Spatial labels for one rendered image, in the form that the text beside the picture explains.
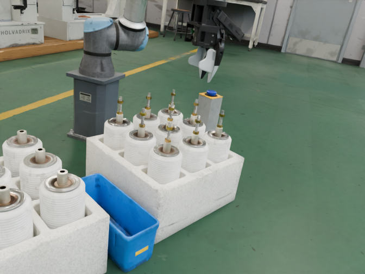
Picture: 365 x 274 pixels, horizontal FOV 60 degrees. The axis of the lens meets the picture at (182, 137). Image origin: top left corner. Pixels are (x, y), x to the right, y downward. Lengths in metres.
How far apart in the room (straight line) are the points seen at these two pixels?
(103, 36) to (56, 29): 2.30
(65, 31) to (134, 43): 2.21
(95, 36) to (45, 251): 0.91
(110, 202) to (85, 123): 0.55
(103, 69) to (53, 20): 2.30
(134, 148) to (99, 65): 0.55
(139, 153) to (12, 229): 0.42
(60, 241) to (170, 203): 0.32
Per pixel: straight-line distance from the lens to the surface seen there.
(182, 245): 0.99
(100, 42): 1.40
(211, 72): 0.90
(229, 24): 0.92
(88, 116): 1.46
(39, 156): 0.84
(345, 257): 1.17
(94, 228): 0.77
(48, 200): 0.74
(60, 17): 3.64
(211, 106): 1.27
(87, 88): 1.43
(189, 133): 1.12
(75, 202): 0.74
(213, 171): 1.01
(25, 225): 0.72
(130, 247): 0.84
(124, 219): 0.99
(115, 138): 1.06
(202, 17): 0.87
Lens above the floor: 0.66
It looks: 24 degrees down
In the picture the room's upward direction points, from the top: 9 degrees clockwise
